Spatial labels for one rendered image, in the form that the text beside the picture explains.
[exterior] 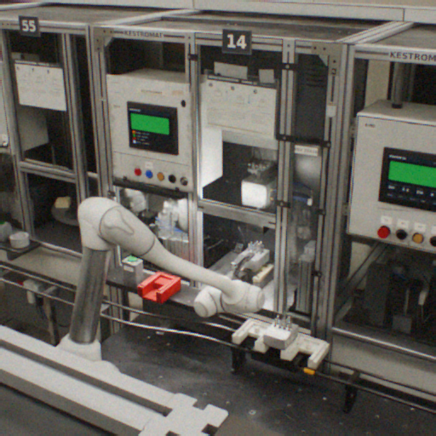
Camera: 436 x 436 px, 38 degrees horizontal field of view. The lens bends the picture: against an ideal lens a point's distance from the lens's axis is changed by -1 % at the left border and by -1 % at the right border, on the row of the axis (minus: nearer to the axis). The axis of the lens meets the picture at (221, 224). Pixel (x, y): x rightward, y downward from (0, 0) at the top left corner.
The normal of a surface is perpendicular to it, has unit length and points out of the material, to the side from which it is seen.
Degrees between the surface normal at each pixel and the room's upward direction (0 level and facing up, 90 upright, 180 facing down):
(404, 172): 90
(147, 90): 90
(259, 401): 0
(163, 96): 90
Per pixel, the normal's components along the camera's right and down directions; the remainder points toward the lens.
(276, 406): 0.00, -0.91
